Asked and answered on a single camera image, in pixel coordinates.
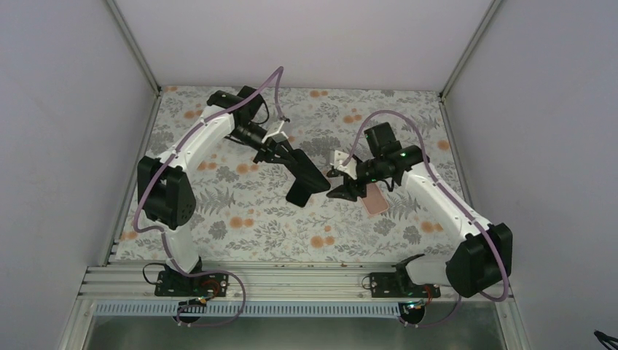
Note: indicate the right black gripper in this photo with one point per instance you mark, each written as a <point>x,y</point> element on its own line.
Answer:
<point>347,192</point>

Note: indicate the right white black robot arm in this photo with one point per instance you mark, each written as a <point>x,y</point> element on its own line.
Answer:
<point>483,256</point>

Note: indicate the slotted grey cable duct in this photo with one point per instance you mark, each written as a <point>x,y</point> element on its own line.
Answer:
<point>250,309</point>

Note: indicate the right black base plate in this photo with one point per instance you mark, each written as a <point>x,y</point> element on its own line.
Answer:
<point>399,285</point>

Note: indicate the black smartphone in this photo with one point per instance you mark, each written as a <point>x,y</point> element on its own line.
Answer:
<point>308,179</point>

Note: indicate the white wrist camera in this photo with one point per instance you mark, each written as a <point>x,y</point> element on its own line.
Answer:
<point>276,133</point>
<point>342,164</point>

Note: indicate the pink phone case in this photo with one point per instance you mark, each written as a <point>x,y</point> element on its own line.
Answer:
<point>374,202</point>

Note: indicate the floral patterned table mat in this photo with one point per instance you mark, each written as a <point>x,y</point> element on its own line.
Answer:
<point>242,213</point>

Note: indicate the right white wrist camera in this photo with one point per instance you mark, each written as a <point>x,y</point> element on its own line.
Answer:
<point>342,164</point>

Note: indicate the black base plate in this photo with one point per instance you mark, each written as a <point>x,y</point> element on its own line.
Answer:
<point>399,285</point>
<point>173,284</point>

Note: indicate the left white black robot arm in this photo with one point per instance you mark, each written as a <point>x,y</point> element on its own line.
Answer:
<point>166,201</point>

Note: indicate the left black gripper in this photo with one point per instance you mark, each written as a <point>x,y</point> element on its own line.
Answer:
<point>270,148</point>

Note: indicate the aluminium frame rail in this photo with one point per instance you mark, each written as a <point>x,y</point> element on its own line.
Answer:
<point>263,281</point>

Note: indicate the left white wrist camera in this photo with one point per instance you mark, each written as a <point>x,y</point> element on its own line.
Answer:
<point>276,133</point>

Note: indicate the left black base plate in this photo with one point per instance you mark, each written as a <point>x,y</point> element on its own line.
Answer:
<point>173,284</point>

